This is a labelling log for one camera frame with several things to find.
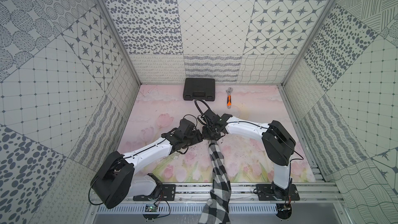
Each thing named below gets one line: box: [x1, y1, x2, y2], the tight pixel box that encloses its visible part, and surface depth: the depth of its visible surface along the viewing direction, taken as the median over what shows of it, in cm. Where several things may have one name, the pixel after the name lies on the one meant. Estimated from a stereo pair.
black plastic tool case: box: [182, 77, 216, 102], surface depth 118 cm
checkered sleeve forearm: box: [197, 140, 232, 224], surface depth 71 cm
